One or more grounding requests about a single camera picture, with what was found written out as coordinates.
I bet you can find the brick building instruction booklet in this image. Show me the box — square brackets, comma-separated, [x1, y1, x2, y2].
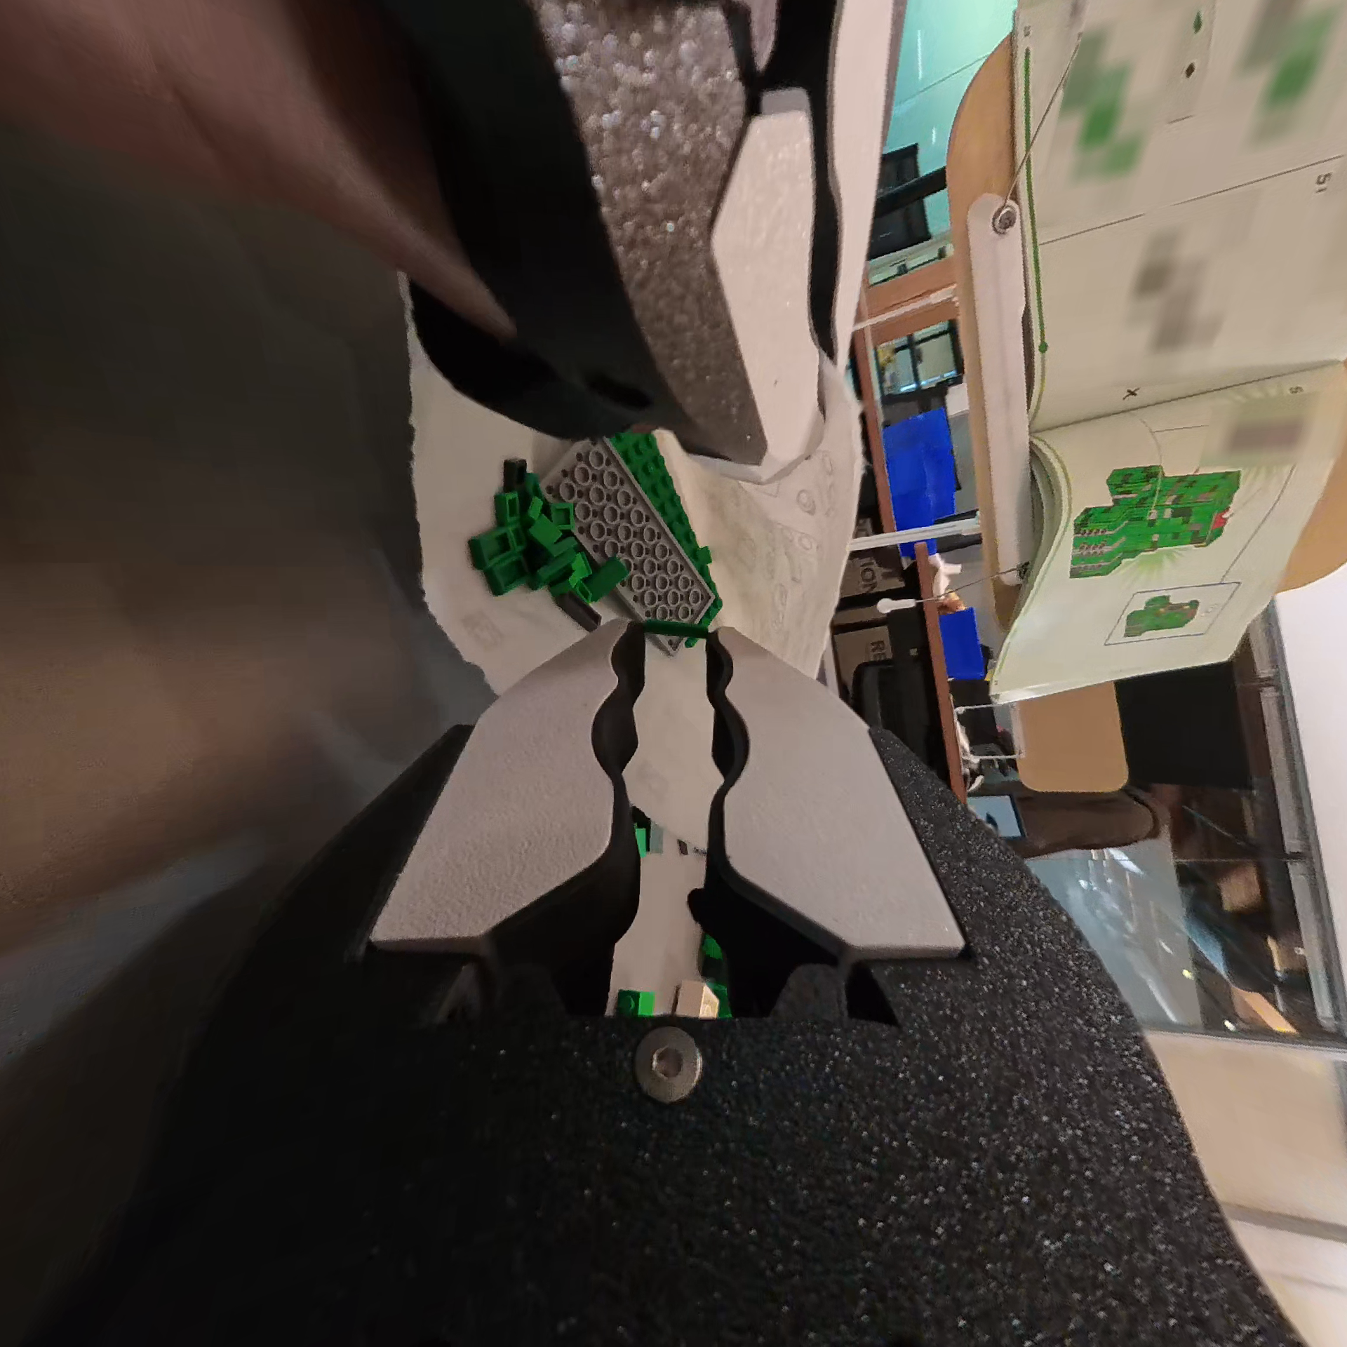
[990, 0, 1347, 705]

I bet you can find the pile of green bricks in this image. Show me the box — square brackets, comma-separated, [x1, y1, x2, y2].
[615, 811, 735, 1021]

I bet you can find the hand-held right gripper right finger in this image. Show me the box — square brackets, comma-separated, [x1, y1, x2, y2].
[690, 629, 969, 963]

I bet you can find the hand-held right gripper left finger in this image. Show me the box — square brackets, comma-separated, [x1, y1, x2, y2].
[370, 619, 648, 958]

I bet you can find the grey desk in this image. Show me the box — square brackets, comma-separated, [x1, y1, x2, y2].
[0, 316, 497, 1106]

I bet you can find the grey studded plate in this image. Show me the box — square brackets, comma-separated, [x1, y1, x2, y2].
[541, 429, 728, 658]

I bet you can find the white paper bag brick print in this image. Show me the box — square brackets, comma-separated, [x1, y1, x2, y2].
[407, 280, 872, 1020]

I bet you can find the heap of small green pieces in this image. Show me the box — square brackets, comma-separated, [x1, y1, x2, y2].
[465, 457, 633, 632]

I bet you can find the person's left hand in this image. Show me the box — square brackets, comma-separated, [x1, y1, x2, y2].
[0, 0, 520, 341]

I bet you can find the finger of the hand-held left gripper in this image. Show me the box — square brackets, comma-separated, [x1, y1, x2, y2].
[826, 0, 909, 370]
[711, 32, 840, 487]

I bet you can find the black monitor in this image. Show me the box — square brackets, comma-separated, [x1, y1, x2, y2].
[1116, 663, 1254, 791]

